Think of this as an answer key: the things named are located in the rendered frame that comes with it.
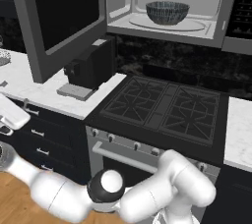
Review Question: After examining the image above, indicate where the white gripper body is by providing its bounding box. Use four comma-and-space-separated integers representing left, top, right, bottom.
0, 92, 32, 131

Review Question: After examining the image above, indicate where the grey microwave door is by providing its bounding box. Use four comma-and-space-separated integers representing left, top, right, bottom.
7, 0, 108, 84

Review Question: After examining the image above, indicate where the dark patterned bowl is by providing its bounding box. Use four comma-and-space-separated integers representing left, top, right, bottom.
145, 0, 191, 27

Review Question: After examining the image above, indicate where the white microwave turntable plate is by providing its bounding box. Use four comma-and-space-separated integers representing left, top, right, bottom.
128, 14, 207, 32

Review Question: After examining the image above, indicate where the grey microwave oven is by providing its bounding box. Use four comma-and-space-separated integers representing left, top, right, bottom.
105, 0, 252, 56

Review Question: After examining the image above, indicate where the dark drawer front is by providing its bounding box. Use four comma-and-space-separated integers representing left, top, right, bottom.
13, 136, 90, 174
13, 118, 89, 159
9, 98, 88, 141
31, 155, 92, 186

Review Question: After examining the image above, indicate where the black coffee machine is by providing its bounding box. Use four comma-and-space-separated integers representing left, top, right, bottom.
56, 36, 116, 101

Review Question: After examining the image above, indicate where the silver oven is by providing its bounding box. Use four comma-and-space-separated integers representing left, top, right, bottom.
85, 125, 221, 224

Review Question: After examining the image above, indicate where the black gas hob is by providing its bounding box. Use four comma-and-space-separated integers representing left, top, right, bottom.
85, 74, 229, 167

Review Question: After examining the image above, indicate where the dark base cupboard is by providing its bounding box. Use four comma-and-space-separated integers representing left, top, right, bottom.
199, 164, 252, 224

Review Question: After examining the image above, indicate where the silver drawer handle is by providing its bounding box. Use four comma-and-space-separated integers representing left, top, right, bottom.
31, 129, 46, 138
40, 164, 55, 173
35, 147, 51, 157
22, 98, 40, 117

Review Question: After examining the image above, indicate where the silver oven door handle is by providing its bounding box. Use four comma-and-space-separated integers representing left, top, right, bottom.
92, 140, 162, 175

